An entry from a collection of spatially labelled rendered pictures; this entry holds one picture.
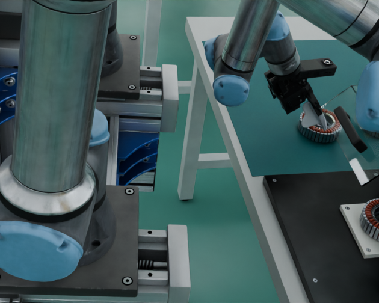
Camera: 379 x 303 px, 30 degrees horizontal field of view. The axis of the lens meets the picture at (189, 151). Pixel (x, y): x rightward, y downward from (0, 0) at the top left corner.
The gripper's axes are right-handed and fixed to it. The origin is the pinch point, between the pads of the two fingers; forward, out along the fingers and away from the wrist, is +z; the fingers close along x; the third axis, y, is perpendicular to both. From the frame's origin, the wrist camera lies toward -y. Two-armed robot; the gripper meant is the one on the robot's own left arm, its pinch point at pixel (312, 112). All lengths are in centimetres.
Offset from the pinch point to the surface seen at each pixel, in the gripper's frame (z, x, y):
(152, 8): 21, -102, 14
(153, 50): 38, -102, 22
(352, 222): -1.6, 34.1, 10.2
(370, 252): -2.3, 42.8, 11.3
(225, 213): 76, -44, 33
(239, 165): -5.1, 5.9, 23.4
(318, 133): 3.1, 4.3, 1.8
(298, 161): 1.9, 9.2, 10.6
